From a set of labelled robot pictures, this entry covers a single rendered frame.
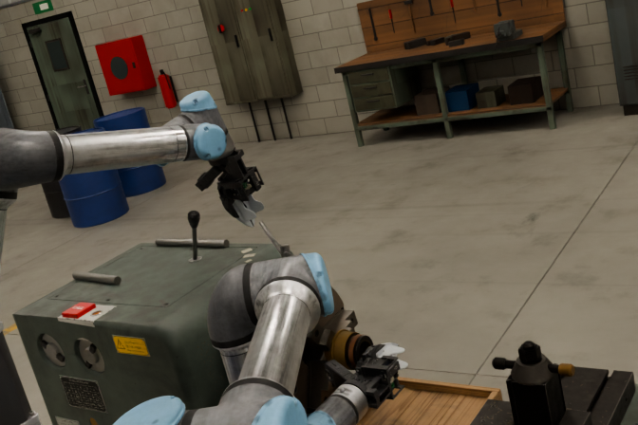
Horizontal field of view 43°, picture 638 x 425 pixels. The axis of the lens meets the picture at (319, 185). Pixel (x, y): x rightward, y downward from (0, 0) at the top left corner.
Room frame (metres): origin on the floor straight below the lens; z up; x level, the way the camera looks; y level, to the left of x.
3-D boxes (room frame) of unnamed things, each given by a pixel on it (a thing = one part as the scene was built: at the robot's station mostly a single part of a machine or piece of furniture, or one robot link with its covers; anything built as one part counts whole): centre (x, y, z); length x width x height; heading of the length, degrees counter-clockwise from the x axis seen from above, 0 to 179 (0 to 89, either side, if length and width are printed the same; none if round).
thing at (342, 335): (1.67, 0.02, 1.08); 0.09 x 0.09 x 0.09; 52
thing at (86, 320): (1.84, 0.62, 1.23); 0.13 x 0.08 x 0.06; 52
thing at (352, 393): (1.45, 0.05, 1.08); 0.08 x 0.05 x 0.08; 52
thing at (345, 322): (1.78, 0.03, 1.09); 0.12 x 0.11 x 0.05; 142
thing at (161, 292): (1.99, 0.47, 1.06); 0.59 x 0.48 x 0.39; 52
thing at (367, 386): (1.51, -0.01, 1.08); 0.12 x 0.09 x 0.08; 142
